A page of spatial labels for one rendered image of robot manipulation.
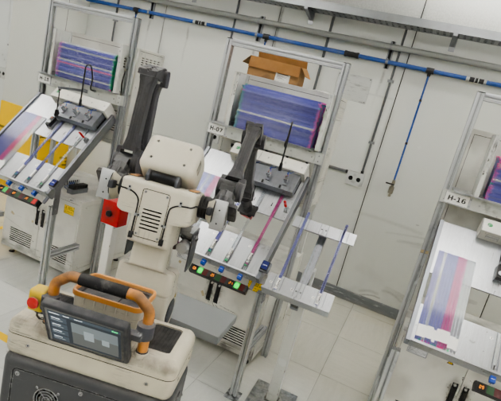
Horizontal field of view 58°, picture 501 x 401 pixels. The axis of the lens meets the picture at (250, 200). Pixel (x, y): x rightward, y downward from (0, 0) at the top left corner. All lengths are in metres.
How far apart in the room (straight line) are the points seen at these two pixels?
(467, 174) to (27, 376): 2.28
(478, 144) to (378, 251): 1.75
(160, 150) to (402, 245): 2.90
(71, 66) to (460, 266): 2.78
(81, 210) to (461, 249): 2.40
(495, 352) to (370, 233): 2.05
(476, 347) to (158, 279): 1.46
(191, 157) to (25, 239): 2.32
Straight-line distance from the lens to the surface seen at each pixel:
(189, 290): 2.94
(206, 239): 2.51
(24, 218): 3.72
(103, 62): 3.34
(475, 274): 2.52
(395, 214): 4.12
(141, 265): 1.73
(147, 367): 1.43
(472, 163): 2.74
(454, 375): 2.70
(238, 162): 1.83
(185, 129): 4.69
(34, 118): 3.58
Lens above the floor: 1.62
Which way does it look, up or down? 13 degrees down
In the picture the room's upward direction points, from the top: 14 degrees clockwise
